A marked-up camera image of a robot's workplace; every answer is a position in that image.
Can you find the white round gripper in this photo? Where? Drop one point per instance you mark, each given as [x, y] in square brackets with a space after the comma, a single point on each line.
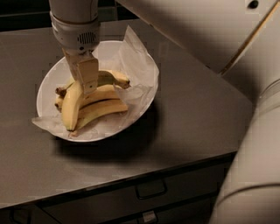
[75, 36]

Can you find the dark left cabinet handle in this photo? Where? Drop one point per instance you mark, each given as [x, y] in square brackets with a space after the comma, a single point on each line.
[20, 216]

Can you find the large white bowl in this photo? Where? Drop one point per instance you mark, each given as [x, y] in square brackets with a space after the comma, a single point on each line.
[132, 60]

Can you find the dark upper drawer front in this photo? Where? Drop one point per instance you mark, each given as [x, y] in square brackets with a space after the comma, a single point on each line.
[191, 190]

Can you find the top rear yellow banana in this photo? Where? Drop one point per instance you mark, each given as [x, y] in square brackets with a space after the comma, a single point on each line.
[106, 77]

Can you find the black drawer handle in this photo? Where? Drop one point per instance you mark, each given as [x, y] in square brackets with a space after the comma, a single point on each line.
[151, 189]

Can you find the white crinkled paper liner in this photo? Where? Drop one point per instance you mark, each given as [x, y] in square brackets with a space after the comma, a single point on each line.
[110, 109]

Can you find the bottom yellow banana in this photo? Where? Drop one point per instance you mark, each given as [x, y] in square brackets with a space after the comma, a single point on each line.
[96, 110]

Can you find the curved yellow banana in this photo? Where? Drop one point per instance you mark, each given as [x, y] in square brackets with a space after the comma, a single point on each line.
[71, 105]

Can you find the middle yellow banana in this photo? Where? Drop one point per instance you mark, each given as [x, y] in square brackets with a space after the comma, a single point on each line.
[106, 92]

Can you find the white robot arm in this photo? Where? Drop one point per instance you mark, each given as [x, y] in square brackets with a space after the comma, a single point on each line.
[206, 152]

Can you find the white label lower drawer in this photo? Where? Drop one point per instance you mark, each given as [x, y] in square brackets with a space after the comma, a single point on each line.
[149, 217]

